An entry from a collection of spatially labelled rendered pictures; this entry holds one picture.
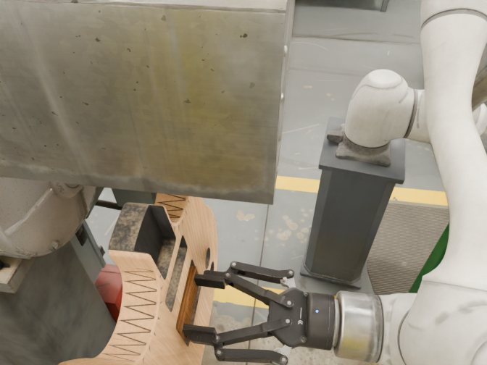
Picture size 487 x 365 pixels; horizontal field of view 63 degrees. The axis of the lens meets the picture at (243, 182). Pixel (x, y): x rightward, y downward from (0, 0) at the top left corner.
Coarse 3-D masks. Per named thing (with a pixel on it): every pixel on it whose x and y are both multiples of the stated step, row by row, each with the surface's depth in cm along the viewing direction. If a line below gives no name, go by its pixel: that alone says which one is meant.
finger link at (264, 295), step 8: (232, 280) 59; (240, 280) 59; (240, 288) 59; (248, 288) 58; (256, 288) 58; (264, 288) 58; (256, 296) 59; (264, 296) 57; (272, 296) 57; (280, 296) 57; (280, 304) 56; (288, 304) 56
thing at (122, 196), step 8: (120, 192) 86; (128, 192) 86; (136, 192) 85; (144, 192) 85; (120, 200) 88; (128, 200) 88; (136, 200) 87; (144, 200) 87; (152, 200) 86; (112, 208) 92; (120, 208) 93
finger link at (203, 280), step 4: (196, 276) 59; (200, 276) 59; (204, 276) 59; (208, 276) 59; (212, 276) 59; (196, 280) 60; (200, 280) 60; (204, 280) 59; (208, 280) 59; (212, 280) 59; (216, 280) 59; (220, 280) 59; (224, 280) 59; (196, 284) 61; (200, 284) 61; (204, 284) 60; (208, 284) 60; (212, 284) 60; (216, 284) 60; (220, 284) 59; (224, 284) 60; (220, 288) 61; (224, 288) 61
